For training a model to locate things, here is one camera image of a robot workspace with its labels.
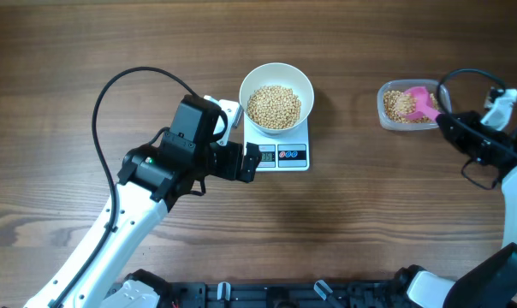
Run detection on pink measuring scoop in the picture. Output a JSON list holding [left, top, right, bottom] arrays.
[[395, 86, 440, 121]]

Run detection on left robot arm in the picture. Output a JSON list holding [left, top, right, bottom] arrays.
[[25, 181, 168, 308]]

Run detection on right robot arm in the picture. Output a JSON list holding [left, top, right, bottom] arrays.
[[395, 111, 517, 307]]

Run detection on white digital kitchen scale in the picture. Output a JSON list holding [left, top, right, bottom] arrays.
[[244, 115, 311, 172]]

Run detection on soybeans in bowl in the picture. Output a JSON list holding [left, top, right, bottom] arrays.
[[247, 86, 301, 130]]

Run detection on white bowl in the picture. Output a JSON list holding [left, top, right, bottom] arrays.
[[239, 62, 315, 134]]

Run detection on clear plastic container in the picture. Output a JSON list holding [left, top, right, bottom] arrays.
[[377, 79, 438, 132]]

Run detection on soybeans in container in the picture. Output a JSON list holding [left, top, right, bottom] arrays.
[[383, 91, 441, 123]]

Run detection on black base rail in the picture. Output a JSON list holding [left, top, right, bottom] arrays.
[[162, 281, 413, 308]]

